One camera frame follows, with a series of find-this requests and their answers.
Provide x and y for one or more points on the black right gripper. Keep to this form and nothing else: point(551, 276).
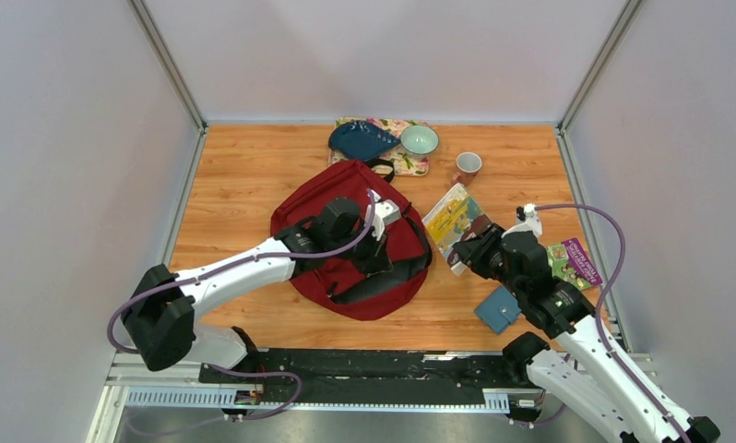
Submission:
point(474, 250)

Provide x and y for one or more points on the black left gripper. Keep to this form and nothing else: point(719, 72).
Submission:
point(377, 260)

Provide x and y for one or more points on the yellow and teal paperback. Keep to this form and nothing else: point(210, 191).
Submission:
point(456, 217)

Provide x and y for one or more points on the red student backpack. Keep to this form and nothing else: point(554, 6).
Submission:
point(343, 195)

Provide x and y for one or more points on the purple treehouse book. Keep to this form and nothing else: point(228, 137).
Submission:
point(570, 262)

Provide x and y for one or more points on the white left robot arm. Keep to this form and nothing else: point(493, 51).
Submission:
point(163, 313)

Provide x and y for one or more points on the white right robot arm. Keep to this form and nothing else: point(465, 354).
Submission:
point(576, 359)

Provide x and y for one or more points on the blue leather wallet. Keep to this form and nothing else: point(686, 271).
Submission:
point(498, 311)

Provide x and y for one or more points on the pink patterned mug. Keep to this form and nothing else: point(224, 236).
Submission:
point(468, 166)

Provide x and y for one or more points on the floral rectangular tray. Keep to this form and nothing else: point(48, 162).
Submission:
point(405, 162)

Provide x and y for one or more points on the dark blue leaf plate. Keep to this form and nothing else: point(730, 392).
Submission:
point(361, 140)

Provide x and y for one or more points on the pale green ceramic bowl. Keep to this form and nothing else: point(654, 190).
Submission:
point(419, 140)

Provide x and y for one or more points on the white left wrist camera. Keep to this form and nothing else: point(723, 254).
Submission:
point(380, 213)

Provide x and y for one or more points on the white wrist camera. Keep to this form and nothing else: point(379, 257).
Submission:
point(380, 213)
point(527, 220)

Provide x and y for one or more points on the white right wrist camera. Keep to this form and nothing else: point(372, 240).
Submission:
point(527, 220)

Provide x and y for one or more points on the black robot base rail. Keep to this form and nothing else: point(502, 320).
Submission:
point(465, 381)

